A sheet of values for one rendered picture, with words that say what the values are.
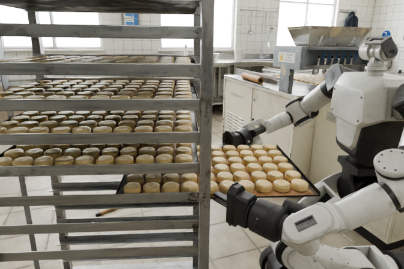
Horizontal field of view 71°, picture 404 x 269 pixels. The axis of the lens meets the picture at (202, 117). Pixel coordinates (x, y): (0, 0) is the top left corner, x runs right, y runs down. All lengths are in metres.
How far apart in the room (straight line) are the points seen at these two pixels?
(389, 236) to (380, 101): 1.18
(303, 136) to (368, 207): 1.55
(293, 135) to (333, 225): 1.53
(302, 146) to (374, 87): 1.32
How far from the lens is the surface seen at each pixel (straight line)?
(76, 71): 0.76
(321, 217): 0.70
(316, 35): 2.21
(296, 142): 2.22
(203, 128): 0.72
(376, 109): 1.02
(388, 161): 0.76
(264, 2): 5.71
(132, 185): 0.89
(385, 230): 2.06
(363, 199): 0.74
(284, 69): 2.22
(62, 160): 0.90
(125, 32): 0.73
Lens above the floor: 1.21
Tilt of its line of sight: 15 degrees down
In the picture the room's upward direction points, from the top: 1 degrees clockwise
